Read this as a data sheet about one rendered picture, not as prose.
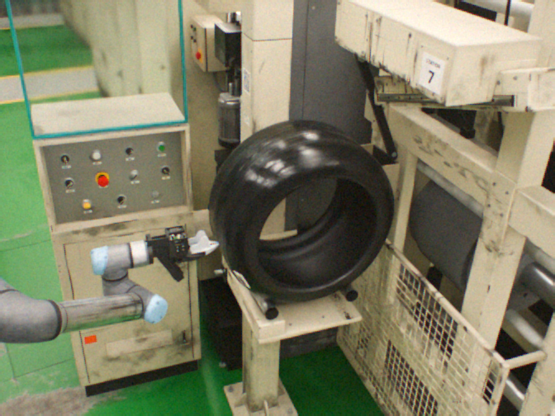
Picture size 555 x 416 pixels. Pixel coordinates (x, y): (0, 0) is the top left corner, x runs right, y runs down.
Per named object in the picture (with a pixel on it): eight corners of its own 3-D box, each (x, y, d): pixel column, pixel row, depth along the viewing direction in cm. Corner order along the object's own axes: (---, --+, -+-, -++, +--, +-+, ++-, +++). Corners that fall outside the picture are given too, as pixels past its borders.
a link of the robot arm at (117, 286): (124, 319, 167) (120, 288, 161) (99, 303, 173) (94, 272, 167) (145, 304, 172) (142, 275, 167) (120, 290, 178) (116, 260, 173)
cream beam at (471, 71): (331, 43, 185) (335, -6, 178) (400, 38, 193) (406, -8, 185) (443, 109, 136) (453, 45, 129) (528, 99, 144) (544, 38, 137)
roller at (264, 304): (240, 261, 213) (230, 257, 211) (247, 251, 212) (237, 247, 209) (273, 322, 185) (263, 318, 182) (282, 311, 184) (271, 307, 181)
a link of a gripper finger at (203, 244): (220, 236, 171) (190, 241, 168) (221, 252, 174) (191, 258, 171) (218, 230, 174) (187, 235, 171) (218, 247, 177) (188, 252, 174)
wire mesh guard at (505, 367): (335, 341, 260) (350, 205, 225) (339, 340, 260) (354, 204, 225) (457, 527, 187) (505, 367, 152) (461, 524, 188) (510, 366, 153)
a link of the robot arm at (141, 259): (135, 273, 166) (130, 257, 173) (151, 270, 167) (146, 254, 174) (132, 251, 162) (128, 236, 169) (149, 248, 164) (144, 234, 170)
